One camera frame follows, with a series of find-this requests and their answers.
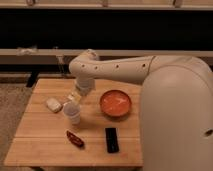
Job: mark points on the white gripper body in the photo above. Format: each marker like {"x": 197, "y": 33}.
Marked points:
{"x": 84, "y": 85}

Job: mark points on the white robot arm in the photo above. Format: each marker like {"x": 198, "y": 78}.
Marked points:
{"x": 176, "y": 105}

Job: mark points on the orange ceramic bowl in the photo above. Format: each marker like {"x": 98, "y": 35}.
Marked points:
{"x": 115, "y": 103}

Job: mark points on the white snack packet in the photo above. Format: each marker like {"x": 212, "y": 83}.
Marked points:
{"x": 74, "y": 96}

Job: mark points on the white plastic cup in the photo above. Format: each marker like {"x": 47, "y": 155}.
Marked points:
{"x": 72, "y": 111}

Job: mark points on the red chili pepper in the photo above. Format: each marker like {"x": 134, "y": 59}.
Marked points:
{"x": 74, "y": 139}

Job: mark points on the wooden table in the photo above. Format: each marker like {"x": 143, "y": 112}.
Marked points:
{"x": 41, "y": 139}

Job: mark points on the black rectangular bar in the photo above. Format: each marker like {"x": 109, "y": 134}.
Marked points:
{"x": 111, "y": 140}

